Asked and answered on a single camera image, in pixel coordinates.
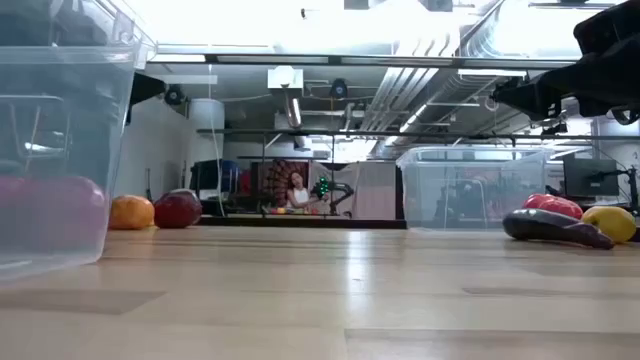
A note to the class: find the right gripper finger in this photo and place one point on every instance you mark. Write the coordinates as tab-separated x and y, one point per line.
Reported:
535	95

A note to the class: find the red bell pepper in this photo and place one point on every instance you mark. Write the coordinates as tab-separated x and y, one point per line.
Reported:
552	204

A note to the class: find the purple eggplant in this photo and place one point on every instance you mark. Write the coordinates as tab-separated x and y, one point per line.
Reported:
550	227

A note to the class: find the yellow bell pepper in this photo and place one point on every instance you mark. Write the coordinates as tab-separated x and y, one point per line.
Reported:
611	222

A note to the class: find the dark red apple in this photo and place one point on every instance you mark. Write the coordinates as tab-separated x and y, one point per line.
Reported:
177	210

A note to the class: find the orange fruit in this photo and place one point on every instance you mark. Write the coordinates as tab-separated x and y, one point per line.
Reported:
131	212

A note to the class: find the clear plastic bin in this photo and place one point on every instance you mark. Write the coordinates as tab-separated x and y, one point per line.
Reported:
450	165
115	150

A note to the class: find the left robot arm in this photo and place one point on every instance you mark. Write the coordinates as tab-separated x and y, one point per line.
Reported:
147	89

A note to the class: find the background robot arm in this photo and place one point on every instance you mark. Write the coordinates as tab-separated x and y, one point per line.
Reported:
340	190

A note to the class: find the black monitor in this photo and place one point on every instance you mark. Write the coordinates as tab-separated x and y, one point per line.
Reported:
590	177
205	175

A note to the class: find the black overhead beam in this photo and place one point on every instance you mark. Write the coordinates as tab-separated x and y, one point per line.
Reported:
350	60

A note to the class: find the pale curtain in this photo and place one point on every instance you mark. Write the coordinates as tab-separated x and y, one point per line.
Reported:
370	190

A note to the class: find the white ceiling light box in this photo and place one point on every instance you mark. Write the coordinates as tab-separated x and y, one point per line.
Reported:
285	77

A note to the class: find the person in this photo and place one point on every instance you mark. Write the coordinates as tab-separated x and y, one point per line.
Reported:
300	196

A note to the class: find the patterned maroon cloth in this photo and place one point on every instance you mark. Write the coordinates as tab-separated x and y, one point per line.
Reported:
275	180

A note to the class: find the blue barrel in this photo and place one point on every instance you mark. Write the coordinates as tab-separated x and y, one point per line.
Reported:
230	175

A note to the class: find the black round speaker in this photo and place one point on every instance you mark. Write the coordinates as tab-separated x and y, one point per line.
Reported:
174	95

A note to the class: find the black tripod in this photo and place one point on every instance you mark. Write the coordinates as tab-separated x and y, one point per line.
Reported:
148	187

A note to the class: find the silver ceiling duct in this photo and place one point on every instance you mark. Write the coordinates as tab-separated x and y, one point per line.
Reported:
400	95

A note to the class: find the black horizontal rail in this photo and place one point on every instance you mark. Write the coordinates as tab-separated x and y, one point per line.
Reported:
350	133

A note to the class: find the black dome camera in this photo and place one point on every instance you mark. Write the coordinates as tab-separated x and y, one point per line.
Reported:
338	89

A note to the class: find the black table frame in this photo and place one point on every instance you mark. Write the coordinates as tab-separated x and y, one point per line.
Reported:
300	222

